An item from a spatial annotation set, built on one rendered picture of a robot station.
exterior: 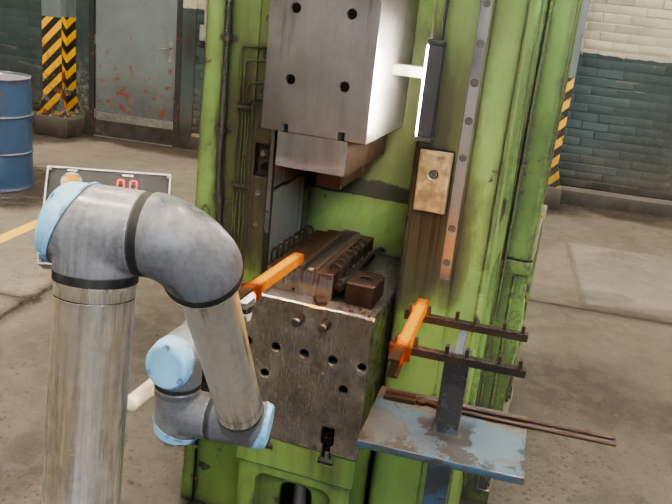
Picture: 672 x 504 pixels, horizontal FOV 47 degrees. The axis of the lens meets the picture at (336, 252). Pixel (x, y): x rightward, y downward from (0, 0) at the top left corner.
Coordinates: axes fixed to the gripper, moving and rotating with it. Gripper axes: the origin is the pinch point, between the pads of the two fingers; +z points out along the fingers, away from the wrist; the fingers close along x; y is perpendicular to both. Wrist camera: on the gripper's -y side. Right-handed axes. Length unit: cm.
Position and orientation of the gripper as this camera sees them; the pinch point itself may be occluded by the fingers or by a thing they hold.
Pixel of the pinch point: (247, 291)
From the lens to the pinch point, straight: 175.9
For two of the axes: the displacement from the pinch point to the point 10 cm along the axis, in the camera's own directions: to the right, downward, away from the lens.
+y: -0.9, 9.4, 3.2
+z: 3.1, -2.8, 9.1
